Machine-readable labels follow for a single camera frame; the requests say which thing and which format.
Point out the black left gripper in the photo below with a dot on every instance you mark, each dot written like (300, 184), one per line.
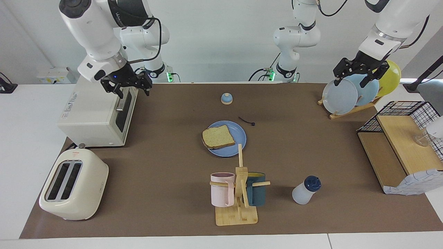
(367, 64)

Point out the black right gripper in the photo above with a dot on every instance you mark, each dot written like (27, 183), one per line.
(123, 76)

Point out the slice of toast bread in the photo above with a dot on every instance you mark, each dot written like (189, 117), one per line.
(218, 136)

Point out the small black spoon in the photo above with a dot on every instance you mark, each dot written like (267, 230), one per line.
(253, 123)

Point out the translucent squeeze bottle blue cap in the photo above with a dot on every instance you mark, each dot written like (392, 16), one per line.
(303, 195)

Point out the pale blue plate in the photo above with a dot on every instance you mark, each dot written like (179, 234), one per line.
(368, 93)

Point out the yellow plate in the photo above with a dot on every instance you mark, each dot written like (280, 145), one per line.
(392, 77)

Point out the grey plate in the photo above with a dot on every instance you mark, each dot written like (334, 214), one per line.
(341, 100)

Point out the wooden plate rack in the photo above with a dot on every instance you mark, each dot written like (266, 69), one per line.
(349, 110)

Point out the periwinkle blue plate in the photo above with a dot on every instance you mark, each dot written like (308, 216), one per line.
(238, 135)

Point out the white toaster oven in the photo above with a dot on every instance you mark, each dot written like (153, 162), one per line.
(93, 110)

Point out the brown table mat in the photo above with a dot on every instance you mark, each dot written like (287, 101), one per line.
(155, 155)

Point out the clear glass cup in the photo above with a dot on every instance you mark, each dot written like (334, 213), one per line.
(424, 140)

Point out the white rounded object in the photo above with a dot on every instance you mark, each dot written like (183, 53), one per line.
(436, 128)

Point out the cream toaster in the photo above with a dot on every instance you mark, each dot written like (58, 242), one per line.
(86, 186)

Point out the black clamp base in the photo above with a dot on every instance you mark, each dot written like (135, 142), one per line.
(7, 88)

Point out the pink mug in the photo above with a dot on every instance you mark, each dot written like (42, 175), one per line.
(221, 193)

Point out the teal mug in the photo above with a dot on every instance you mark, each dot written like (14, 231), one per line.
(258, 193)

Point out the wooden mug tree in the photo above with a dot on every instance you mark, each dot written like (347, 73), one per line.
(238, 216)

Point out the black camera stand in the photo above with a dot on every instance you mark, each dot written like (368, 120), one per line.
(412, 86)

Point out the white wall box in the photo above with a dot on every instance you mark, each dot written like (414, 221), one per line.
(52, 76)

